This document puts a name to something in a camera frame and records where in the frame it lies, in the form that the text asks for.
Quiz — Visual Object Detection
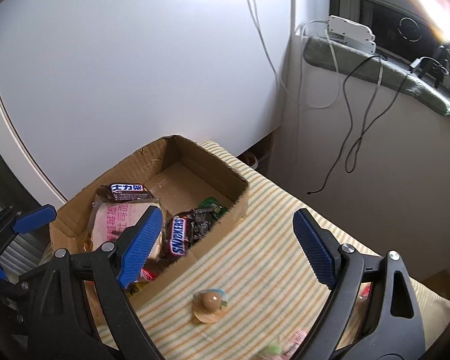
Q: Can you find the snickers bar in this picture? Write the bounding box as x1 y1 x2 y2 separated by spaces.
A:
166 212 192 259

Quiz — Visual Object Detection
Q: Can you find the cardboard box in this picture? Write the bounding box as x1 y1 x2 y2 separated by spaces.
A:
48 134 251 308

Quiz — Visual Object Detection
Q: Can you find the dark chocolate bar wrapper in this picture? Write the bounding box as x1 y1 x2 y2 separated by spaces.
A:
100 183 153 203

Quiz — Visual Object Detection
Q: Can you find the pink toast bread bag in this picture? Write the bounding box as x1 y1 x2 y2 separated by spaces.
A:
84 196 161 252

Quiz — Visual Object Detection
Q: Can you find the small pink snack packet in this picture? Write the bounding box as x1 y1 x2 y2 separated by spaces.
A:
258 330 307 360

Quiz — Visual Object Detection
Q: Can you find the brown jelly cup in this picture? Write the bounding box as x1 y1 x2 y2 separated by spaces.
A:
193 289 228 324

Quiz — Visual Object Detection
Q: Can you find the green snack packet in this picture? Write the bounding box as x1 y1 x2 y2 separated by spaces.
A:
191 197 227 244

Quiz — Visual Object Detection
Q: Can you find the striped table cloth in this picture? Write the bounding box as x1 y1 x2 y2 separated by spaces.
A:
93 140 450 360

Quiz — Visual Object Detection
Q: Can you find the white power strip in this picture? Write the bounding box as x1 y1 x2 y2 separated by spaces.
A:
328 15 376 55

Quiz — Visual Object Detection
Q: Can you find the black cable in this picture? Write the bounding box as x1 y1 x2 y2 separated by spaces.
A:
307 53 417 196

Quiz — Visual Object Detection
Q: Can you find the white round board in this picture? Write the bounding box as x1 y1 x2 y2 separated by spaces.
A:
0 0 291 198

